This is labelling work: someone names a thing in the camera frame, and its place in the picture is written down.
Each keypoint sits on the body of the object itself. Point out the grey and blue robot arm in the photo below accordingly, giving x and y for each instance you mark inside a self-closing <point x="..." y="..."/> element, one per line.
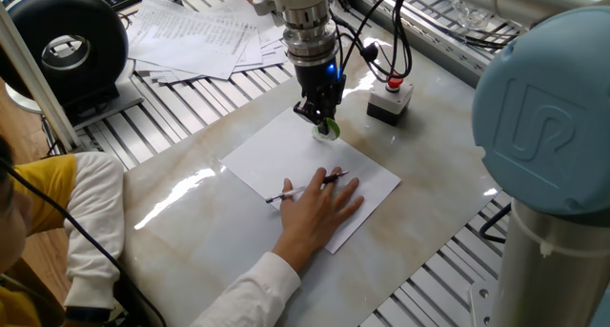
<point x="543" y="117"/>

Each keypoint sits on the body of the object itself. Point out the green clear correction tape dispenser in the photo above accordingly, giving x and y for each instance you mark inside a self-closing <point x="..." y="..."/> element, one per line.
<point x="333" y="129"/>

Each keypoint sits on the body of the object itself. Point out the white paper sheet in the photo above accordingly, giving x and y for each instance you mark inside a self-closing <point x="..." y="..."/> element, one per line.
<point x="267" y="160"/>

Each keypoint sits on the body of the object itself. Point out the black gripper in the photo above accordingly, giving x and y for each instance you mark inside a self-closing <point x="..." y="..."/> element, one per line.
<point x="319" y="88"/>

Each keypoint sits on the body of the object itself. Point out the pile of printed papers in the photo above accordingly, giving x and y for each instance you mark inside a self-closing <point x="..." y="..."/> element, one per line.
<point x="190" y="36"/>

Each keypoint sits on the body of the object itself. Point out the yellow shirt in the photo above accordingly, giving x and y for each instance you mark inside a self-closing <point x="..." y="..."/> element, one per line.
<point x="47" y="189"/>

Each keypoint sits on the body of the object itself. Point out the red emergency stop button box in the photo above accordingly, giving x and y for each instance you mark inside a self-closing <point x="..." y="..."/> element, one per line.
<point x="388" y="103"/>

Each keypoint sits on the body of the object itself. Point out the aluminium frame beam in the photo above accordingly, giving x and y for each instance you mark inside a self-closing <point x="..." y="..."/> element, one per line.
<point x="33" y="79"/>

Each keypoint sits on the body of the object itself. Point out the clear glass beaker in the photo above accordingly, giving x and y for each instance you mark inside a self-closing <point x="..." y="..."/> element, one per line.
<point x="469" y="17"/>

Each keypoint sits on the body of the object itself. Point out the black wristwatch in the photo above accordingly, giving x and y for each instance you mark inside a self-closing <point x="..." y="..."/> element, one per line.
<point x="88" y="314"/>

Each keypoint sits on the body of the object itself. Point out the left forearm white sleeve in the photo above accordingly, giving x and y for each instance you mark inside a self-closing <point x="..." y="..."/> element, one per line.
<point x="95" y="222"/>

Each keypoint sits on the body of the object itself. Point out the person's right hand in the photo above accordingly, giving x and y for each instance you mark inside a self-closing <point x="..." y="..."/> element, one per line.
<point x="314" y="217"/>

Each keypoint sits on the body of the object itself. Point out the right forearm white sleeve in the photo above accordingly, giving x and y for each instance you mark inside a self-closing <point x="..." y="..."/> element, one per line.
<point x="252" y="289"/>

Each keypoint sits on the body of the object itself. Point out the silver robot mount plate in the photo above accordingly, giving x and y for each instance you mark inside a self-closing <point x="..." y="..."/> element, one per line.
<point x="481" y="308"/>

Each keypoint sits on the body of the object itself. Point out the person's head black hair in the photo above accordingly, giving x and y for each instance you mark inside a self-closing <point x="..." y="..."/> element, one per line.
<point x="12" y="222"/>

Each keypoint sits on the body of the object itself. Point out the black and clear pen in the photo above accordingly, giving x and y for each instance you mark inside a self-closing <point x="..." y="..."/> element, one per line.
<point x="333" y="177"/>

